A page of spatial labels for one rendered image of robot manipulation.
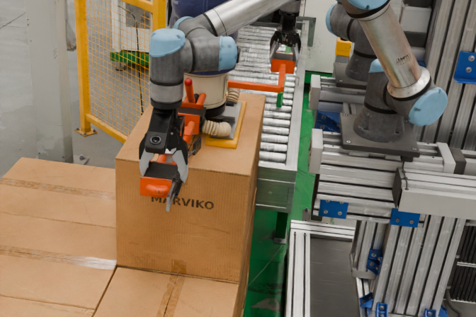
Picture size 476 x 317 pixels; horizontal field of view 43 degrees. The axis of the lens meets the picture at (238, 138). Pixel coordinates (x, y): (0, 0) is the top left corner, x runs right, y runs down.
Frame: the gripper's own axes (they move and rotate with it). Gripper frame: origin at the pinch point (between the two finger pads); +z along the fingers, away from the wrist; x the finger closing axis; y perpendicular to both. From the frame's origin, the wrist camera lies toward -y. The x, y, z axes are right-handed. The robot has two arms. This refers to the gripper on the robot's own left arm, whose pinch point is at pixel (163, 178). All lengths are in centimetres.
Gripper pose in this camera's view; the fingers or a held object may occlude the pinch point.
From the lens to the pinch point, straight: 145.0
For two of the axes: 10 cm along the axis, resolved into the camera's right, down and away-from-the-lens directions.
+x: -9.9, -1.1, 0.6
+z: -0.7, 8.9, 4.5
